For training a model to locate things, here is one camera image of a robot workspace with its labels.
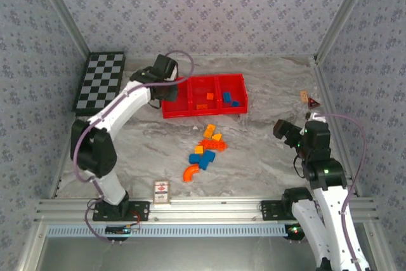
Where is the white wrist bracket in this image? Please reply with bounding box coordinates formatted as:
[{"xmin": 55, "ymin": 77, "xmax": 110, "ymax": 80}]
[
  {"xmin": 167, "ymin": 60, "xmax": 179, "ymax": 82},
  {"xmin": 304, "ymin": 111, "xmax": 328, "ymax": 123}
]

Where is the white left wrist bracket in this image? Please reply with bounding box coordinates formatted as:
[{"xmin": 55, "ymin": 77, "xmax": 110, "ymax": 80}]
[{"xmin": 167, "ymin": 60, "xmax": 179, "ymax": 82}]

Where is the red plastic bin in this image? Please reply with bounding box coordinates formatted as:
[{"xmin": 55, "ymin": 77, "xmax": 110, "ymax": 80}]
[
  {"xmin": 161, "ymin": 76, "xmax": 191, "ymax": 119},
  {"xmin": 187, "ymin": 75, "xmax": 221, "ymax": 117},
  {"xmin": 216, "ymin": 73, "xmax": 249, "ymax": 116}
]

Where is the aluminium side rail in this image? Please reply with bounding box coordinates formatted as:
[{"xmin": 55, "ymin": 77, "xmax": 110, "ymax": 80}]
[{"xmin": 312, "ymin": 56, "xmax": 364, "ymax": 198}]

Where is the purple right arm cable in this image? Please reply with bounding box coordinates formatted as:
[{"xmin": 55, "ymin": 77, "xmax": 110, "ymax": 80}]
[{"xmin": 312, "ymin": 112, "xmax": 367, "ymax": 271}]

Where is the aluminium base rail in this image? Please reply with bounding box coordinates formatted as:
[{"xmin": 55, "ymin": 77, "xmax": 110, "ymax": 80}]
[{"xmin": 34, "ymin": 197, "xmax": 380, "ymax": 224}]

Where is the thin aluminium wall rail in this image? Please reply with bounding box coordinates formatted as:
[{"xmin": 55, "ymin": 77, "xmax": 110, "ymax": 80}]
[{"xmin": 125, "ymin": 54, "xmax": 315, "ymax": 60}]

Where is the aluminium corner post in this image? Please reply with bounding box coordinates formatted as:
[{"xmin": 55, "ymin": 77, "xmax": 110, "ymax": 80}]
[
  {"xmin": 315, "ymin": 0, "xmax": 380, "ymax": 61},
  {"xmin": 30, "ymin": 0, "xmax": 91, "ymax": 59}
]

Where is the orange curved lego piece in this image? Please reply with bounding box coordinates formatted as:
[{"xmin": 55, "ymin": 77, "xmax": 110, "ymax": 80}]
[{"xmin": 183, "ymin": 164, "xmax": 200, "ymax": 183}]

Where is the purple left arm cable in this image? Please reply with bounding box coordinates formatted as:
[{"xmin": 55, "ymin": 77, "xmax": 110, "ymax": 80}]
[{"xmin": 72, "ymin": 50, "xmax": 195, "ymax": 244}]

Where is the long orange lego plate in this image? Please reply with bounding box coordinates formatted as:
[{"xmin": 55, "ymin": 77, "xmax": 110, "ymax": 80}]
[{"xmin": 199, "ymin": 139, "xmax": 228, "ymax": 152}]

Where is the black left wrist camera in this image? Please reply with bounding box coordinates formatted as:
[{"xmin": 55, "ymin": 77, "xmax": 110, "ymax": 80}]
[{"xmin": 151, "ymin": 84, "xmax": 179, "ymax": 104}]

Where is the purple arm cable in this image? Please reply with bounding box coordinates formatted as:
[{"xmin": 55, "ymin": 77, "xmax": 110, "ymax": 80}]
[
  {"xmin": 72, "ymin": 50, "xmax": 195, "ymax": 244},
  {"xmin": 312, "ymin": 112, "xmax": 367, "ymax": 271}
]

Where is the playing card box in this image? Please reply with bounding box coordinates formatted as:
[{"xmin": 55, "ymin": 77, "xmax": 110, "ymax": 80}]
[{"xmin": 153, "ymin": 180, "xmax": 171, "ymax": 205}]

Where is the small circuit board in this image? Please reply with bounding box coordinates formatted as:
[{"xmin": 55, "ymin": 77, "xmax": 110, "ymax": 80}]
[
  {"xmin": 285, "ymin": 223, "xmax": 306, "ymax": 242},
  {"xmin": 105, "ymin": 225, "xmax": 140, "ymax": 242}
]

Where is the large blue lego brick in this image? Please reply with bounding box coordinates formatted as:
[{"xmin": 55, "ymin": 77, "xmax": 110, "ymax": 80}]
[{"xmin": 199, "ymin": 150, "xmax": 216, "ymax": 170}]

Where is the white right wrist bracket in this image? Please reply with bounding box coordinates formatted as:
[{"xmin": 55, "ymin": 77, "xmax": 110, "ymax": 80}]
[{"xmin": 304, "ymin": 111, "xmax": 328, "ymax": 123}]

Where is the black grey checkerboard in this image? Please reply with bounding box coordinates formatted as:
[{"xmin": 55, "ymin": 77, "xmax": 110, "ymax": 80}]
[{"xmin": 72, "ymin": 51, "xmax": 126, "ymax": 117}]

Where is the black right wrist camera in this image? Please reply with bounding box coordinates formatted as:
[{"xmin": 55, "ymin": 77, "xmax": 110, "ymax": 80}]
[{"xmin": 273, "ymin": 118, "xmax": 303, "ymax": 149}]

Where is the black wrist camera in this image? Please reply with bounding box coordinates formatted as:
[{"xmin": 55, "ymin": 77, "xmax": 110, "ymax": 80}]
[
  {"xmin": 273, "ymin": 118, "xmax": 303, "ymax": 149},
  {"xmin": 151, "ymin": 84, "xmax": 179, "ymax": 104}
]

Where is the light blue cable duct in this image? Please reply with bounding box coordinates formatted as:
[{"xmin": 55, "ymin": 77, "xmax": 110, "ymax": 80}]
[{"xmin": 46, "ymin": 223, "xmax": 288, "ymax": 238}]

